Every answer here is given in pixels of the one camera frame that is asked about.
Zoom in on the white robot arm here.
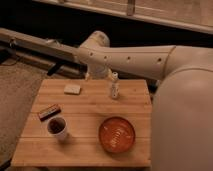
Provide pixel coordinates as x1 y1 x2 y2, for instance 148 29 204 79
77 31 213 171

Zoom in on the small white bottle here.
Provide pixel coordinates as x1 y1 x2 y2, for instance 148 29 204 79
110 72 119 99

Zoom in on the white sponge block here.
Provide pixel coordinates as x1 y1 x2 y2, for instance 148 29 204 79
64 84 81 95

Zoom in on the wooden board table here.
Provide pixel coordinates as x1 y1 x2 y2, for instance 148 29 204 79
12 79 152 167

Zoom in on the orange bowl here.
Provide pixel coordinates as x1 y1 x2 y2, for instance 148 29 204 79
98 117 135 154

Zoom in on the brown rectangular box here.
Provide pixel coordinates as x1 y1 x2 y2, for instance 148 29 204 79
38 104 61 121

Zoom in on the white cup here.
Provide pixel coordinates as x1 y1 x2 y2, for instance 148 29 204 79
47 117 68 141

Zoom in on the long metal rail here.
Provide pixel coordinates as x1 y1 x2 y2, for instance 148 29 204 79
0 27 86 71

